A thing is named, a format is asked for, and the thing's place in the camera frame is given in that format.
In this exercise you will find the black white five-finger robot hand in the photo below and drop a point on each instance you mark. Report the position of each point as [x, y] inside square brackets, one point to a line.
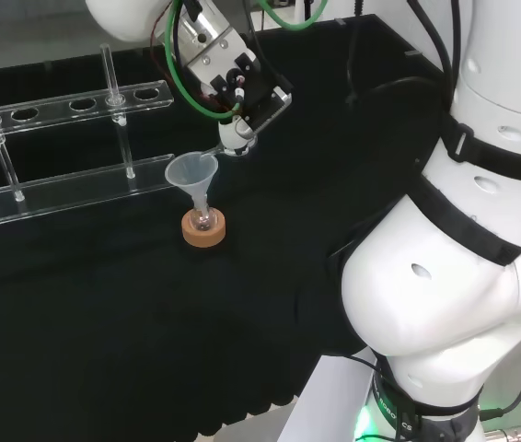
[235, 136]

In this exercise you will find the clear acrylic funnel stand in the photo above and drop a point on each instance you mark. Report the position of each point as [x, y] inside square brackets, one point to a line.
[81, 184]

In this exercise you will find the small round-bottom glass flask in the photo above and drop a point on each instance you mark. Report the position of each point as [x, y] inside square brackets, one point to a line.
[203, 223]

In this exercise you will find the small grey cloth clip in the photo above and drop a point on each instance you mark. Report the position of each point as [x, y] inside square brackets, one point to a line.
[413, 53]
[47, 64]
[339, 22]

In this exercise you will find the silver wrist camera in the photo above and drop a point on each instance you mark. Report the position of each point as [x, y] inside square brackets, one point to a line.
[267, 106]

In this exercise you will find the pale base board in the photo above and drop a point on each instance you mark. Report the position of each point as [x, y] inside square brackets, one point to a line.
[325, 405]

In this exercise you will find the black bench cloth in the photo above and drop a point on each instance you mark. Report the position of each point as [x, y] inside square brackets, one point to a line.
[104, 322]

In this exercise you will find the translucent plastic funnel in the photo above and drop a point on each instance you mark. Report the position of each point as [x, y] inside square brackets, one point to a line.
[187, 172]

